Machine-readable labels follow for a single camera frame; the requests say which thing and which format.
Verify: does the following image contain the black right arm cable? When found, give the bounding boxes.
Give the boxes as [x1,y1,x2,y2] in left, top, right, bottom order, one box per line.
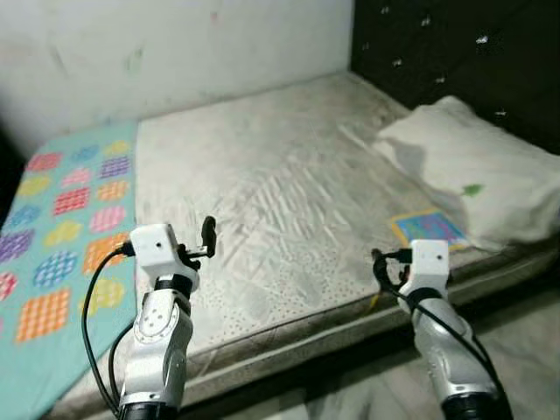
[373,254,500,395]

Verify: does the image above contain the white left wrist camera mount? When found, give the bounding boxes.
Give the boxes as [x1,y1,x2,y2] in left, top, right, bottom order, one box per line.
[129,223,191,281]

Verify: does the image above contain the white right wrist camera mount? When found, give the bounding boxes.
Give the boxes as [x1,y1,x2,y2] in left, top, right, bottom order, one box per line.
[408,238,452,296]

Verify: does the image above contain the grey quilted mattress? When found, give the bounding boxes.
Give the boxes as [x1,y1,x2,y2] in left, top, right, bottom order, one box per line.
[42,71,560,419]

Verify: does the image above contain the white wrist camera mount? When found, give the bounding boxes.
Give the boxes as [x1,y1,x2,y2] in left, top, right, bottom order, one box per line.
[408,238,452,296]
[129,223,191,281]

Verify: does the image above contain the white pillow green tree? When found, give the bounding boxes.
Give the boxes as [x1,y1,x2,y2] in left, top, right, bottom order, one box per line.
[373,94,560,254]

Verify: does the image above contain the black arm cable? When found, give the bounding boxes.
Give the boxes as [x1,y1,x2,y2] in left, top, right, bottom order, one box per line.
[81,242,134,417]
[373,254,500,395]

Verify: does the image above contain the teal towel colourful shapes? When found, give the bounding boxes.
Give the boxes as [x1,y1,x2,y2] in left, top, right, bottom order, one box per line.
[0,120,143,420]

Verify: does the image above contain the black tufted headboard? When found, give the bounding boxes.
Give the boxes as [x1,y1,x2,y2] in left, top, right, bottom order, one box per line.
[349,0,560,160]

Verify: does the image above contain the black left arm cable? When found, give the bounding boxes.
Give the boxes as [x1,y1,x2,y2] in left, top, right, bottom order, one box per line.
[81,242,134,417]

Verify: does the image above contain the blue yellow children's book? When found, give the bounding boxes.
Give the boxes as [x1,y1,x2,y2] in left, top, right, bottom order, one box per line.
[388,207,474,254]

